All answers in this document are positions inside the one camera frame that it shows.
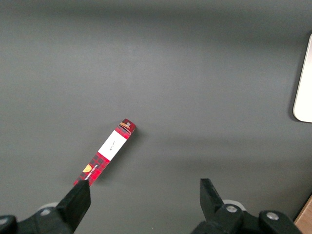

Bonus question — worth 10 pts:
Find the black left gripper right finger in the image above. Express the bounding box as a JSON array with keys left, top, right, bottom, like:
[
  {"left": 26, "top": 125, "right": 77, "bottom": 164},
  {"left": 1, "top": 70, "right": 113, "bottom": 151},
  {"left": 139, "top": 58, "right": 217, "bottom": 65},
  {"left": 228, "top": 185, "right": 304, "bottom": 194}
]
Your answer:
[{"left": 190, "top": 178, "right": 303, "bottom": 234}]

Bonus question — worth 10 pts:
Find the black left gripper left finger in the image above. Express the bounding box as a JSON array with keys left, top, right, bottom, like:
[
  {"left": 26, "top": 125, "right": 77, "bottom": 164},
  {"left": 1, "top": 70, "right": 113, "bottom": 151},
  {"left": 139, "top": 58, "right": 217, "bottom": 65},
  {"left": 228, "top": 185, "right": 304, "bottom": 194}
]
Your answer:
[{"left": 0, "top": 179, "right": 92, "bottom": 234}]

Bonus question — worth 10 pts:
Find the wooden drawer cabinet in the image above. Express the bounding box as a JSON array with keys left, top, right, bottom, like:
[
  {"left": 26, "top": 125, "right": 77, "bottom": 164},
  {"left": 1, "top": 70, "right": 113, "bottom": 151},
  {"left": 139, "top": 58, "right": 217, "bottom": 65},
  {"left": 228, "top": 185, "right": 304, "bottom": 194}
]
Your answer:
[{"left": 293, "top": 195, "right": 312, "bottom": 234}]

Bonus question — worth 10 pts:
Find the red plaid long box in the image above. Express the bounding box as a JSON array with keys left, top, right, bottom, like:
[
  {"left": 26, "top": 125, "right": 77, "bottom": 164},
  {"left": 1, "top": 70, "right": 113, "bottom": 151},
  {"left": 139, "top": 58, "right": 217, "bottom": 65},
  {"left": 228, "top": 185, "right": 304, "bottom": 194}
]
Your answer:
[{"left": 74, "top": 118, "right": 137, "bottom": 187}]

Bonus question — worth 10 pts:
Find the white plastic tray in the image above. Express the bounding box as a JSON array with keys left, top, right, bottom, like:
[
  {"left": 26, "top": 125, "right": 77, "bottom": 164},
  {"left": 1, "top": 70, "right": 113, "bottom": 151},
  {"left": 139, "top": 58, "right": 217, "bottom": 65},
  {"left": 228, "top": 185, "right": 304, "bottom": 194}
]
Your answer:
[{"left": 292, "top": 33, "right": 312, "bottom": 123}]

